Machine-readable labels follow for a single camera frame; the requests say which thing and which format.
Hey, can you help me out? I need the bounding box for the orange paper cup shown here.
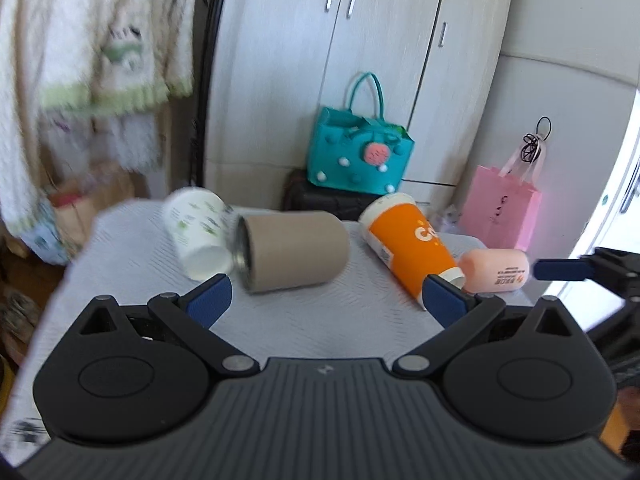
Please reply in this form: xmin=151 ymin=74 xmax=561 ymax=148
xmin=358 ymin=193 xmax=465 ymax=307

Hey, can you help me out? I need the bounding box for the white green-print paper cup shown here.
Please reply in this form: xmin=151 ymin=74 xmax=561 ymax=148
xmin=163 ymin=188 xmax=232 ymax=282

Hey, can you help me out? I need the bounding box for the pink plastic bottle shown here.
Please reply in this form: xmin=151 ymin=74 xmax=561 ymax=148
xmin=458 ymin=248 xmax=530 ymax=294

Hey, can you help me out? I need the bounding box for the pink paper gift bag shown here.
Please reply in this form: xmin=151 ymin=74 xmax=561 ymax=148
xmin=459 ymin=138 xmax=546 ymax=252

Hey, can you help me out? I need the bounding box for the brown cardboard tube can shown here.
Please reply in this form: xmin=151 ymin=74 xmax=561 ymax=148
xmin=233 ymin=211 xmax=350 ymax=294

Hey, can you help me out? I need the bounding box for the white patterned tablecloth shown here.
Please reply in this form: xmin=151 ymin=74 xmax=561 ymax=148
xmin=0 ymin=198 xmax=534 ymax=466

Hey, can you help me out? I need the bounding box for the black stool under handbag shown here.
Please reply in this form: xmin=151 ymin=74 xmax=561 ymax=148
xmin=280 ymin=169 xmax=378 ymax=221

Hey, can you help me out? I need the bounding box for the teal felt handbag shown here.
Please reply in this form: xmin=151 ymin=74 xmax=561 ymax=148
xmin=307 ymin=73 xmax=414 ymax=196

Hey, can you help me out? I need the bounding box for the grey wooden wardrobe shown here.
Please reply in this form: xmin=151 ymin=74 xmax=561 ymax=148
xmin=198 ymin=0 xmax=511 ymax=210

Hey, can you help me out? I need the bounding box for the white fluffy green-trim robe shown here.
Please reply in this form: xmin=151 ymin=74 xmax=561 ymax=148
xmin=1 ymin=0 xmax=195 ymax=235

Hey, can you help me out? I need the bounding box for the black clothes rack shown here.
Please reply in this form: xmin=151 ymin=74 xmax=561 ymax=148
xmin=189 ymin=0 xmax=224 ymax=186

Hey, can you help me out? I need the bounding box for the white door with handle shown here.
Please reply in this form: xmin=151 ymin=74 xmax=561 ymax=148
xmin=547 ymin=99 xmax=639 ymax=330

